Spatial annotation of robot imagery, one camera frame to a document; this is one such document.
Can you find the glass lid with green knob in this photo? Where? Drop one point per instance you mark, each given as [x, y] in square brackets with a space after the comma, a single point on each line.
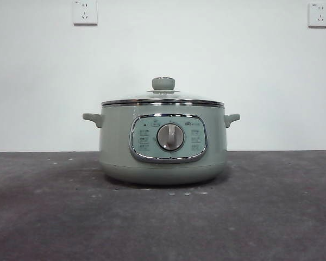
[163, 83]

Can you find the pale green electric cooking pot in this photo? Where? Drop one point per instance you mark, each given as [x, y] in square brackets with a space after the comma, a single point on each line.
[116, 141]

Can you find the white wall socket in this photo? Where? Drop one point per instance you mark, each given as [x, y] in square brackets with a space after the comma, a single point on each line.
[85, 13]
[319, 15]

